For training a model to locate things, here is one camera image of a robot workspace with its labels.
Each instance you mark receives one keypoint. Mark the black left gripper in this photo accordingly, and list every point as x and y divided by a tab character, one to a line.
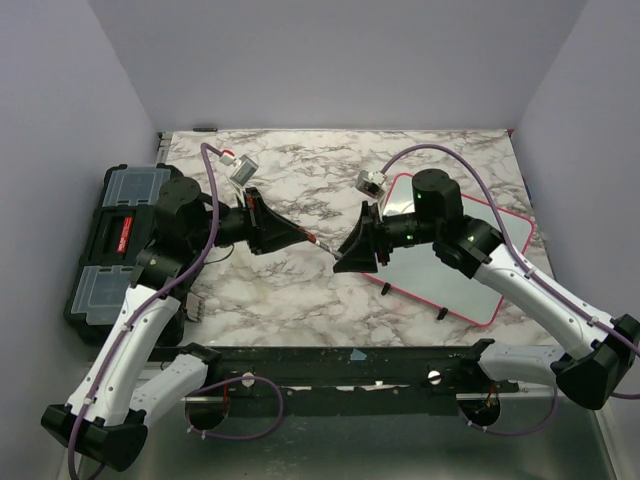
258	219

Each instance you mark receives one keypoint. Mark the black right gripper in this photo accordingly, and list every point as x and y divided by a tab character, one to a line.
356	252

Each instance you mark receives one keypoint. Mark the white whiteboard marker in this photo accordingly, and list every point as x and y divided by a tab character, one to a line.
310	237

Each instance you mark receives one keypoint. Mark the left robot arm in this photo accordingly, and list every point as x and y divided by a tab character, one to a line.
108	417

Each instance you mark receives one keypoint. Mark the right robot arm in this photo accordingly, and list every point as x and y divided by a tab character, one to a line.
596	350

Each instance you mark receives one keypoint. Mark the black whiteboard clip right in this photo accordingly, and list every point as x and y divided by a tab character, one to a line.
442	313

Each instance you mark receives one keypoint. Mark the black plastic toolbox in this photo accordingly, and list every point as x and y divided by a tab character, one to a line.
150	224

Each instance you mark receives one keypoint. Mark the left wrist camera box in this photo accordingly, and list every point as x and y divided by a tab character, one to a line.
241	169

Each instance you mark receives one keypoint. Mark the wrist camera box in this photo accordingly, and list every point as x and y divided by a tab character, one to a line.
241	169
371	183

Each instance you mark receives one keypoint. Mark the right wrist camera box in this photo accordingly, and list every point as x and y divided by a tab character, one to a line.
371	183

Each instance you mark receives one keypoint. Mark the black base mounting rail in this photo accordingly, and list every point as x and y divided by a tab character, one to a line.
343	381

